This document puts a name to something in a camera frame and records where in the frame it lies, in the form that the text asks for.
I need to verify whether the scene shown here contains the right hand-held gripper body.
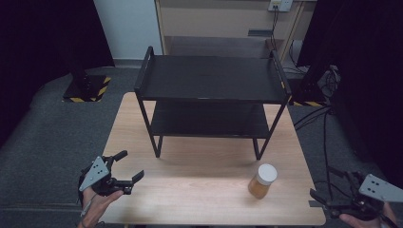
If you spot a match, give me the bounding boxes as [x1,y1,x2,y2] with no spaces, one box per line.
[329,172,403,222]

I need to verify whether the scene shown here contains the white wall power socket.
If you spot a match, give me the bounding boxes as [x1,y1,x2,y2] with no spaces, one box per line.
[267,0,295,13]

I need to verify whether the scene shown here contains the person's left hand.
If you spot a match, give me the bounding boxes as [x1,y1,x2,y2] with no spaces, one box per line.
[77,185,125,228]

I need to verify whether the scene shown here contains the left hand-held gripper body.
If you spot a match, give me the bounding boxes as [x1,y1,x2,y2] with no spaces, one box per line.
[78,155,134,198]

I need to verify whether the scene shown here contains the black stand base with hazard stripes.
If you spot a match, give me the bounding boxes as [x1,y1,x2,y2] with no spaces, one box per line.
[289,63,329,108]
[62,56,112,104]

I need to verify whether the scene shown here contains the black two-tier metal shelf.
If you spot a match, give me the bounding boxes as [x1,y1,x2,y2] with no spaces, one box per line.
[133,46,293,161]

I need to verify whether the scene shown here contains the black curtain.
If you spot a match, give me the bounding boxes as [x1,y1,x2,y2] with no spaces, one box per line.
[296,0,403,188]
[0,0,116,150]

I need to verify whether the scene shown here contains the amber jar with white lid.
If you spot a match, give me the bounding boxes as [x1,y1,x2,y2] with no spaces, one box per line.
[247,162,278,200]

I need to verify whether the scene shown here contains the person's right hand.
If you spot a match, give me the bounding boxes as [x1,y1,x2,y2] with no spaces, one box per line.
[337,202,399,228]

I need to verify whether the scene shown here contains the black cable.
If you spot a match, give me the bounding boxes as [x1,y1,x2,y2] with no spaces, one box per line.
[293,105,353,202]
[269,6,279,51]

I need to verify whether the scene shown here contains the wooden cabinet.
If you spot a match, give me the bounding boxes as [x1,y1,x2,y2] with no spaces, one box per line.
[154,0,317,61]

